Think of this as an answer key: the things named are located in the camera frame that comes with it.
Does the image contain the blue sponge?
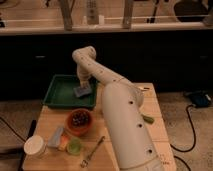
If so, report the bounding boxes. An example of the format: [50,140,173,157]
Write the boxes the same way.
[74,85,92,98]

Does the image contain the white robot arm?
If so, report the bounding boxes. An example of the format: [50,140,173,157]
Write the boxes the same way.
[72,46,164,171]

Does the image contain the green plastic tray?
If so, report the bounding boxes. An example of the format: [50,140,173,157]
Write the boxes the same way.
[43,75,97,109]

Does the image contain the orange bowl with grapes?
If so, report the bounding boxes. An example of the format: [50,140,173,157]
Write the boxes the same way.
[65,108,93,137]

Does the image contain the white marker pen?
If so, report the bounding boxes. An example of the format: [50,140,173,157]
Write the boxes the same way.
[138,87,150,91]

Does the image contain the orange toy piece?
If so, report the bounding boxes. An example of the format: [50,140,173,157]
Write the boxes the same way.
[58,135,69,151]

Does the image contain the small green cup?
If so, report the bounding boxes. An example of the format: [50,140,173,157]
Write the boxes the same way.
[66,138,82,155]

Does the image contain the grey blue cloth piece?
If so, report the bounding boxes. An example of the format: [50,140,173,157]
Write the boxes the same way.
[47,126,64,148]

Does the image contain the green toy vegetable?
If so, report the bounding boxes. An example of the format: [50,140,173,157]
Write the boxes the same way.
[141,114,155,124]

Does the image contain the blue black device on floor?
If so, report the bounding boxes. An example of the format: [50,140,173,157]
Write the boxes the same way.
[186,91,212,108]

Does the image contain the black cable on floor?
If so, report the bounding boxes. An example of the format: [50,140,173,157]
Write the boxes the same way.
[170,103,198,171]

